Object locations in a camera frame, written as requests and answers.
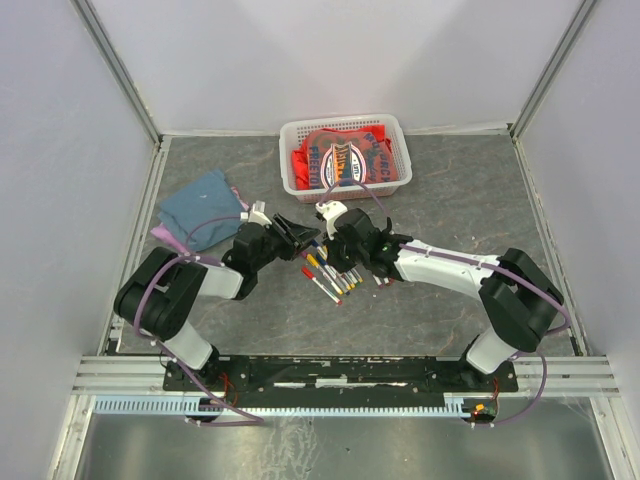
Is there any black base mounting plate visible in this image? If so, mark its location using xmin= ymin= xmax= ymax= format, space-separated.
xmin=162 ymin=353 xmax=519 ymax=405

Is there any yellow cap marker pen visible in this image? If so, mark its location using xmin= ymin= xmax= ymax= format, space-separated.
xmin=305 ymin=253 xmax=345 ymax=295

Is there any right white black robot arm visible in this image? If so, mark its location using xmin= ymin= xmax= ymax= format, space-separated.
xmin=315 ymin=201 xmax=569 ymax=391

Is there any blue cap marker pen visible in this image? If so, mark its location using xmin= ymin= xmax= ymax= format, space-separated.
xmin=312 ymin=241 xmax=328 ymax=264

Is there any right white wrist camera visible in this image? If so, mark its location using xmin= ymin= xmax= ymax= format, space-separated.
xmin=315 ymin=201 xmax=348 ymax=239

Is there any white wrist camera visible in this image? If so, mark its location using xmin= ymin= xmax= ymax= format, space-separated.
xmin=240 ymin=201 xmax=272 ymax=227
xmin=315 ymin=201 xmax=348 ymax=239

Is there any white plastic basket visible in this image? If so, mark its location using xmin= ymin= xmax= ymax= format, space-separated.
xmin=279 ymin=114 xmax=413 ymax=203

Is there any pink folded cloth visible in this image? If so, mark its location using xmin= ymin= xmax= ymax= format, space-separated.
xmin=150 ymin=185 xmax=250 ymax=251

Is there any blue folded cloth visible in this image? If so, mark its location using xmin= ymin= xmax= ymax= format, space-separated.
xmin=157 ymin=168 xmax=251 ymax=251

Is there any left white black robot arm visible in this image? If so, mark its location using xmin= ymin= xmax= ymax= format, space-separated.
xmin=113 ymin=214 xmax=320 ymax=390

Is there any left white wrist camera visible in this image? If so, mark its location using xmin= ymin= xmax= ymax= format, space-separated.
xmin=240 ymin=201 xmax=272 ymax=227

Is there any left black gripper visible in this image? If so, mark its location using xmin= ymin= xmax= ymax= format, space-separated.
xmin=253 ymin=213 xmax=322 ymax=272

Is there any red cap marker pen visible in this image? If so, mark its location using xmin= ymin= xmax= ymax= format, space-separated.
xmin=301 ymin=267 xmax=342 ymax=305

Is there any orange printed t-shirt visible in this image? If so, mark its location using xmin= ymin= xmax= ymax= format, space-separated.
xmin=291 ymin=125 xmax=398 ymax=190

